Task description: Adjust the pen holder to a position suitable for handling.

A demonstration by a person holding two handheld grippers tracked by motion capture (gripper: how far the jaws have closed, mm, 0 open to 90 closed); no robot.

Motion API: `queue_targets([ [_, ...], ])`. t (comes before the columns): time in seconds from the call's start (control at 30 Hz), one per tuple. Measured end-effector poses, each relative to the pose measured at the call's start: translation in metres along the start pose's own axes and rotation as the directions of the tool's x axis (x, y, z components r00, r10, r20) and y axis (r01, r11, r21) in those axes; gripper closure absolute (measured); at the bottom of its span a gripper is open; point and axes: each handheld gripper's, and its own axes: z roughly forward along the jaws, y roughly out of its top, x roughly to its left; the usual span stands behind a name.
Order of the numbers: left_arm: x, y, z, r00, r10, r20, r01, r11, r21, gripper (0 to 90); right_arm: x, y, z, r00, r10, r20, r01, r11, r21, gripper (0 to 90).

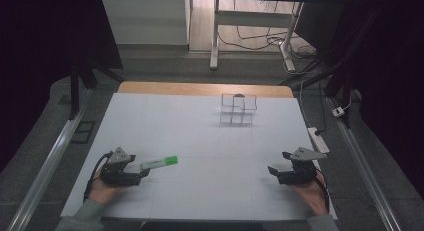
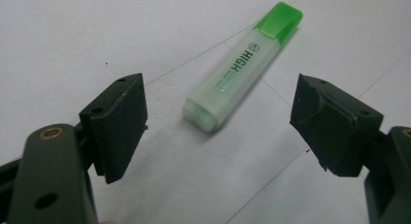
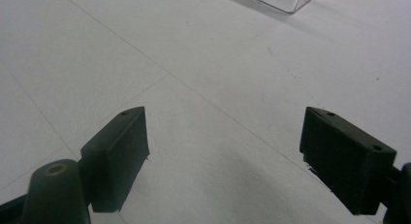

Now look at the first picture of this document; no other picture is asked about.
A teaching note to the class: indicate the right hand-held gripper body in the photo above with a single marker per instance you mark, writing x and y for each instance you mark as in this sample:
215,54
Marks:
300,172

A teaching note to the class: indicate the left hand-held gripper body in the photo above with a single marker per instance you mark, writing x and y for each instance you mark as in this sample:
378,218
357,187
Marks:
117,172

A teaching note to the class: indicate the green and white highlighter pen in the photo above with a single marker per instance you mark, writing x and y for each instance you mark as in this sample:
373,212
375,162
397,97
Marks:
159,162

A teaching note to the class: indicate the person's right hand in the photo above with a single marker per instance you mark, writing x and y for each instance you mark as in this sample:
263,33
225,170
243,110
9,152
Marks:
310,194

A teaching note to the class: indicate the person's left hand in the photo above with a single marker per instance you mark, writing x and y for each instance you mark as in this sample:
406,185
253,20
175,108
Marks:
101,191

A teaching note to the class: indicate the white power strip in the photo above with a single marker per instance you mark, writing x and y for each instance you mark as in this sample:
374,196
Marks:
318,140

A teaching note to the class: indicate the white table mat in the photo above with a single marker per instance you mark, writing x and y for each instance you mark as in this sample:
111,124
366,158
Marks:
200,141

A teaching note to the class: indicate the clear acrylic organizer box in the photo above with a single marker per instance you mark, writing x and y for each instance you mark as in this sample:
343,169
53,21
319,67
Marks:
238,109

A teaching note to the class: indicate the small white plug adapter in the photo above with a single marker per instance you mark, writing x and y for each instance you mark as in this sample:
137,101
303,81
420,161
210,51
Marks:
338,111

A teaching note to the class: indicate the black metal stand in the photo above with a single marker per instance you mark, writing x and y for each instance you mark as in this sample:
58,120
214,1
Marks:
77,81

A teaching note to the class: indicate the black floor frame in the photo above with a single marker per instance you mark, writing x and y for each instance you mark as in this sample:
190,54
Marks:
83,132

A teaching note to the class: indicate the aluminium floor rail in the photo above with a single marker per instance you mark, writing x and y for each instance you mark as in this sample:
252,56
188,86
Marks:
363,171
43,171

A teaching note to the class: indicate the white desk frame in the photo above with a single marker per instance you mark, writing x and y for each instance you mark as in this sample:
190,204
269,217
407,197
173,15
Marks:
253,18

